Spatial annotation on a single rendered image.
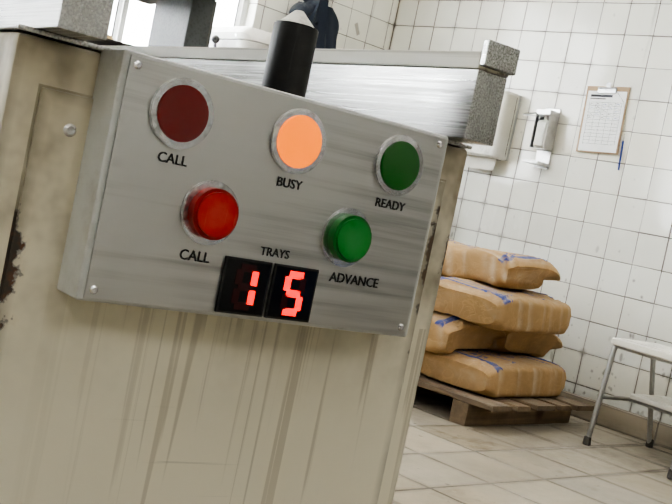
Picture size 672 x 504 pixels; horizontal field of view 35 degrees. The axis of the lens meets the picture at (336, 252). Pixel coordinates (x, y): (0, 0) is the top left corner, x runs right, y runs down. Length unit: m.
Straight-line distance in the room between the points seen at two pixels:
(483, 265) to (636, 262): 0.83
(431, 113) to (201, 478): 0.30
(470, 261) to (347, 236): 3.88
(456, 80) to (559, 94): 4.65
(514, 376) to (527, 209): 1.22
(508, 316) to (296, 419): 3.60
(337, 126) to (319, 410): 0.20
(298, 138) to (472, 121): 0.14
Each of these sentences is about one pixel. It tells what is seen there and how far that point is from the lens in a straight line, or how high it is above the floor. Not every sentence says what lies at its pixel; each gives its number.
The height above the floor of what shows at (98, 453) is 0.61.
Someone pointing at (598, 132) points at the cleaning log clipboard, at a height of 1.33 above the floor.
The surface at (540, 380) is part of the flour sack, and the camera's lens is 4.62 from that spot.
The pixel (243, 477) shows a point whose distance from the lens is 0.72.
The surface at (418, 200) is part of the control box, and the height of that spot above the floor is 0.79.
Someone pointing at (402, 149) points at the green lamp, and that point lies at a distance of 0.69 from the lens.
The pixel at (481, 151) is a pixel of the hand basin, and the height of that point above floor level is 1.15.
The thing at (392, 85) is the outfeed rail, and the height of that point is 0.87.
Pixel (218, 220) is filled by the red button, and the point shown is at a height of 0.76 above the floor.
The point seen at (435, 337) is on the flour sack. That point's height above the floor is 0.30.
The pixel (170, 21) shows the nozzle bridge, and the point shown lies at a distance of 1.59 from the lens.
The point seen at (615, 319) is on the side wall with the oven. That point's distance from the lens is 5.05.
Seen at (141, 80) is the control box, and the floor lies 0.82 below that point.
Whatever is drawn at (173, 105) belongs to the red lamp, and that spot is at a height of 0.82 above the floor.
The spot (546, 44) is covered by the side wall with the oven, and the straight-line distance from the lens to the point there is 5.51.
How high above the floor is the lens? 0.78
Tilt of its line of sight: 3 degrees down
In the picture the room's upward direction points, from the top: 12 degrees clockwise
